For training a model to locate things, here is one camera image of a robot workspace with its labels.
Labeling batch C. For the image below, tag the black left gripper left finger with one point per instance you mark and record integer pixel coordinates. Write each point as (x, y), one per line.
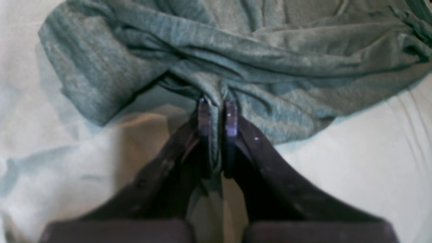
(152, 207)

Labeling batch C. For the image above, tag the light green table cloth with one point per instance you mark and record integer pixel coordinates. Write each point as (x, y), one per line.
(56, 165)

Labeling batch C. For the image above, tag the green T-shirt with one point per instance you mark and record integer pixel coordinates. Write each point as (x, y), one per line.
(292, 66)

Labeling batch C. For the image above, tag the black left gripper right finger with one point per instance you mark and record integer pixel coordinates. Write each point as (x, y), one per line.
(282, 205)

